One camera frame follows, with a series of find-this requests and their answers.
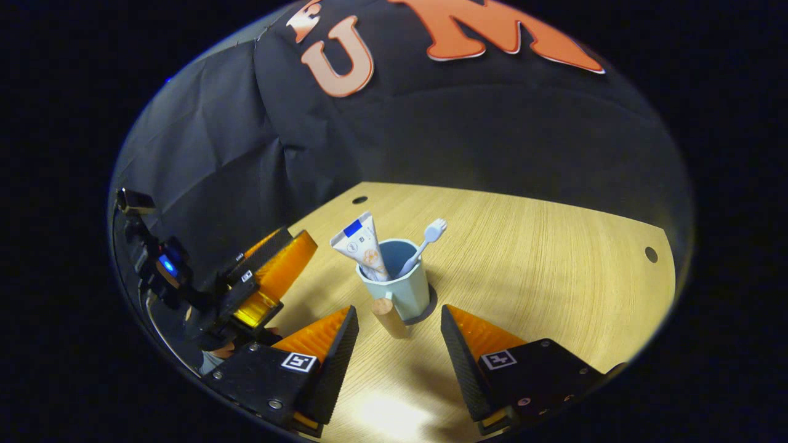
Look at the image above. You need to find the wooden desktop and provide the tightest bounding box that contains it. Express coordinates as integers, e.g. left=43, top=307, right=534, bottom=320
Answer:
left=265, top=182, right=677, bottom=443

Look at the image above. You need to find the black backdrop cloth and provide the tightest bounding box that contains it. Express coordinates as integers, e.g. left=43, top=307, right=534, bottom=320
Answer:
left=111, top=0, right=693, bottom=290

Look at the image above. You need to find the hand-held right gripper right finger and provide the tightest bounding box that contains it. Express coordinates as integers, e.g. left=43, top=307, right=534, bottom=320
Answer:
left=440, top=304, right=607, bottom=436

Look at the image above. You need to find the white toothpaste tube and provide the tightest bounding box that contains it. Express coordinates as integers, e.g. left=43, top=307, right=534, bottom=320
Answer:
left=329, top=212, right=390, bottom=282

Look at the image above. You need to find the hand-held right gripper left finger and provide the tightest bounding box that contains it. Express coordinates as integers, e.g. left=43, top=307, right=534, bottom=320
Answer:
left=203, top=305, right=360, bottom=439

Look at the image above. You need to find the pale green cup wooden handle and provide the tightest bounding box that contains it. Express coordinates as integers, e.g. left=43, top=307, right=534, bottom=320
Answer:
left=356, top=239, right=430, bottom=339

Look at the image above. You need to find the white toothbrush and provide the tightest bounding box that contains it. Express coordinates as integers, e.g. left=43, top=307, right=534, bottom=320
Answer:
left=397, top=218, right=448, bottom=279

